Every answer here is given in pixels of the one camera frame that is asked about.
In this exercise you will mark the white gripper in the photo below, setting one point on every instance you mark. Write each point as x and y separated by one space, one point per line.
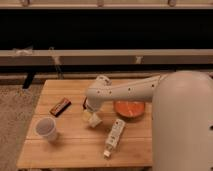
90 107

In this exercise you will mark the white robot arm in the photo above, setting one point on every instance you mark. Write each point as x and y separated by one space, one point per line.
182 116

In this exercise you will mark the orange ceramic bowl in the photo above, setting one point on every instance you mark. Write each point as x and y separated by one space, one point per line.
129 109

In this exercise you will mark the small white block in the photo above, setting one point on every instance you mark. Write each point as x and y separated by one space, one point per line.
94 120

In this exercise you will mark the brown chocolate bar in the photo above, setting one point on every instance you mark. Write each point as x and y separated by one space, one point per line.
60 107

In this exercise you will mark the wooden table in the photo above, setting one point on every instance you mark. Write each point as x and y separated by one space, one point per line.
79 146

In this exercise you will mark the grey horizontal rail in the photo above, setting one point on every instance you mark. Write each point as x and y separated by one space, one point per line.
105 57

